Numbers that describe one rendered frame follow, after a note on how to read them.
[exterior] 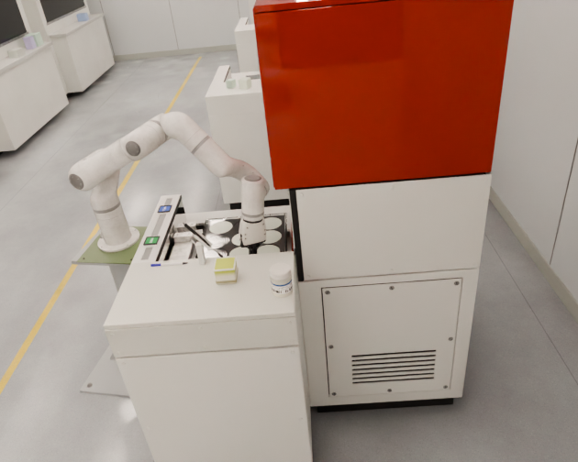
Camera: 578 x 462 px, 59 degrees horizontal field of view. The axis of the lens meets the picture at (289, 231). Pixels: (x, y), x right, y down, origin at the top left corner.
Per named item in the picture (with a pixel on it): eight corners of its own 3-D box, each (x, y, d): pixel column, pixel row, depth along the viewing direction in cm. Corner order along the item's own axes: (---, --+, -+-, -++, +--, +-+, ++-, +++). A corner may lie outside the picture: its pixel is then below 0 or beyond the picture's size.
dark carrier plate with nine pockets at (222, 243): (284, 215, 226) (284, 214, 226) (284, 260, 197) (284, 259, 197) (208, 222, 228) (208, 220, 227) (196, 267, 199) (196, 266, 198)
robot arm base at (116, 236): (92, 254, 227) (78, 219, 216) (105, 229, 243) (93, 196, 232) (133, 250, 225) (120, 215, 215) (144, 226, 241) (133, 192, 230)
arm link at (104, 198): (86, 211, 221) (67, 162, 208) (114, 190, 235) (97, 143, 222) (108, 214, 217) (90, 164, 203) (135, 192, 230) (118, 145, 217)
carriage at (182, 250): (198, 231, 230) (197, 225, 228) (184, 281, 199) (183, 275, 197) (181, 233, 230) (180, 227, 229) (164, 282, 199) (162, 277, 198)
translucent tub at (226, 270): (238, 271, 182) (236, 256, 178) (237, 284, 175) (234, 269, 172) (217, 273, 182) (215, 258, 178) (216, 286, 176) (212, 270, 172)
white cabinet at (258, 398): (306, 328, 293) (295, 205, 250) (315, 489, 211) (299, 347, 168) (197, 335, 296) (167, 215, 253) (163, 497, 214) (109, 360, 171)
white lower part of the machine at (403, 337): (422, 297, 307) (429, 175, 263) (461, 410, 237) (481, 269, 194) (305, 305, 310) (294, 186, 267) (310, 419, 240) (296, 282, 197)
